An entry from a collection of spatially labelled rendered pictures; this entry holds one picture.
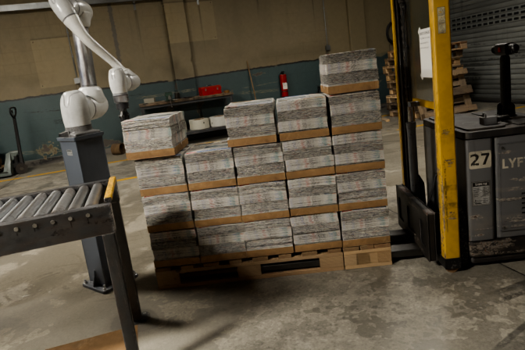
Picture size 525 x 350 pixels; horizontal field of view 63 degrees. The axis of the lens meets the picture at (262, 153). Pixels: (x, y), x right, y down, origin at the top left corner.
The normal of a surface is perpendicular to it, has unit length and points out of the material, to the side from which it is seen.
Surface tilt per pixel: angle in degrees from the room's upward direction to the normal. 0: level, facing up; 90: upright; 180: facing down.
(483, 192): 90
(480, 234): 90
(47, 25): 90
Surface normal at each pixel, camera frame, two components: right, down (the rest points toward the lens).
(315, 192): -0.03, 0.18
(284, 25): 0.28, 0.15
